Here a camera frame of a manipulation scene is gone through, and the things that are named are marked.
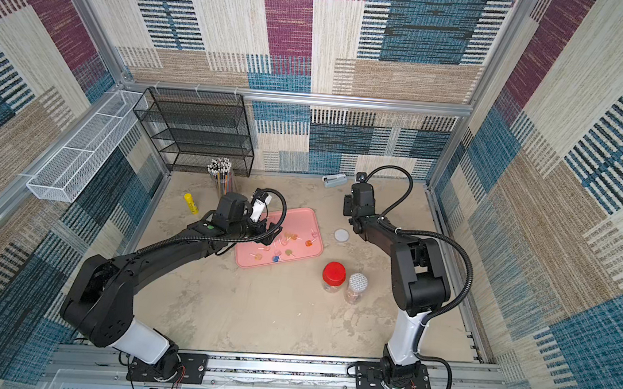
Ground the white jar lid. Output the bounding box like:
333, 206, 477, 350
334, 229, 350, 243

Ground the red lid candy jar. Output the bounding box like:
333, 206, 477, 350
322, 261, 347, 293

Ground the patterned lid candy jar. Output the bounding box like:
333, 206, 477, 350
345, 273, 368, 305

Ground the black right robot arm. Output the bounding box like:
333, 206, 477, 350
343, 183, 450, 389

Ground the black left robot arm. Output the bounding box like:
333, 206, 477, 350
60, 188, 285, 382

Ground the grey stapler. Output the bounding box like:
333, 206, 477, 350
323, 173, 348, 188

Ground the pink plastic tray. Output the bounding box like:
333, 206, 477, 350
235, 208, 324, 269

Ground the black mesh shelf rack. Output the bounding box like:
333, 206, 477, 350
133, 87, 255, 176

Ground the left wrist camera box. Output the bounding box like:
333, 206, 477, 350
249, 188, 272, 223

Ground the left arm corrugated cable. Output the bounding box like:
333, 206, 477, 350
130, 176, 290, 270

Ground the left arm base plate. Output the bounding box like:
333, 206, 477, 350
126, 352, 209, 385

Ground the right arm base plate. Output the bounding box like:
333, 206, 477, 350
347, 361, 432, 389

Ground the white mesh wall basket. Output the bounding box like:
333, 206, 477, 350
26, 90, 141, 203

